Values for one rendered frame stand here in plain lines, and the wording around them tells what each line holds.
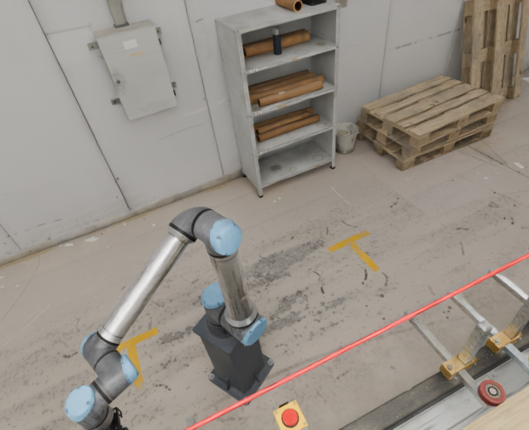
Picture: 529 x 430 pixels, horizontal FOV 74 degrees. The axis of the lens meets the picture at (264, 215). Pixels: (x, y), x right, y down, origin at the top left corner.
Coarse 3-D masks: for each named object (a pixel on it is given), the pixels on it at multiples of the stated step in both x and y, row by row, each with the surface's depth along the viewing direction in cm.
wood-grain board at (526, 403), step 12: (516, 396) 121; (528, 396) 121; (504, 408) 119; (516, 408) 118; (528, 408) 118; (480, 420) 117; (492, 420) 116; (504, 420) 116; (516, 420) 116; (528, 420) 115
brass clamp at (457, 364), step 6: (450, 360) 137; (456, 360) 137; (474, 360) 137; (444, 366) 136; (456, 366) 135; (462, 366) 135; (468, 366) 136; (444, 372) 137; (450, 372) 134; (456, 372) 134; (450, 378) 135
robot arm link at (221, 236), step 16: (192, 224) 124; (208, 224) 120; (224, 224) 119; (208, 240) 119; (224, 240) 118; (240, 240) 124; (224, 256) 125; (240, 256) 135; (224, 272) 131; (240, 272) 136; (224, 288) 139; (240, 288) 140; (240, 304) 146; (224, 320) 163; (240, 320) 154; (256, 320) 158; (240, 336) 158; (256, 336) 162
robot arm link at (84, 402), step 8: (72, 392) 108; (80, 392) 108; (88, 392) 107; (96, 392) 108; (72, 400) 106; (80, 400) 106; (88, 400) 106; (96, 400) 108; (104, 400) 109; (72, 408) 105; (80, 408) 104; (88, 408) 105; (96, 408) 108; (104, 408) 110; (72, 416) 104; (80, 416) 104; (88, 416) 106; (96, 416) 109; (104, 416) 112; (80, 424) 107; (88, 424) 108; (96, 424) 110
